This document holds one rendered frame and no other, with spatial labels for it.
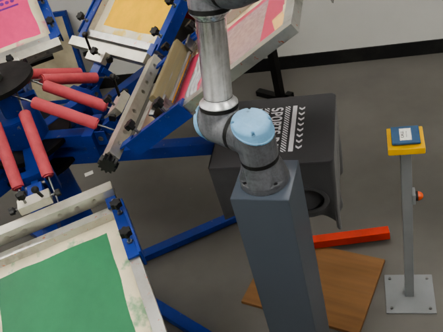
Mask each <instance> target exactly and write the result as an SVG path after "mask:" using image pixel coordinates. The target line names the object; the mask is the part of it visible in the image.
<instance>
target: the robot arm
mask: <svg viewBox="0 0 443 332"><path fill-rule="evenodd" d="M184 1H186V2H187V6H188V12H189V14H190V15H191V16H192V17H193V18H194V19H195V26H196V37H197V44H198V55H199V61H200V72H201V79H202V90H203V96H204V97H203V98H202V99H201V100H200V102H199V106H198V107H197V108H196V110H195V111H196V114H194V117H193V124H194V128H195V130H196V132H197V133H198V135H199V136H201V137H203V138H204V139H205V140H207V141H209V142H213V143H216V144H219V145H221V146H223V147H225V148H228V149H231V150H233V151H235V152H237V153H238V154H239V158H240V161H241V170H240V175H239V180H240V183H241V187H242V189H243V190H244V191H245V192H246V193H248V194H250V195H253V196H269V195H272V194H275V193H277V192H279V191H280V190H282V189H283V188H284V187H285V186H286V185H287V183H288V182H289V169H288V167H287V165H286V164H285V162H284V161H283V159H282V158H281V156H280V154H279V151H278V145H277V141H276V135H275V128H274V124H273V122H272V119H271V117H270V116H269V114H267V112H265V111H263V110H261V109H258V108H252V107H251V108H250V109H248V108H245V109H242V110H239V103H238V99H237V97H235V96H234V95H233V93H232V85H231V69H230V60H229V45H228V37H227V21H226V15H227V14H228V13H229V11H230V10H231V9H239V8H242V7H246V6H248V5H251V4H253V3H255V2H257V1H260V0H184Z"/></svg>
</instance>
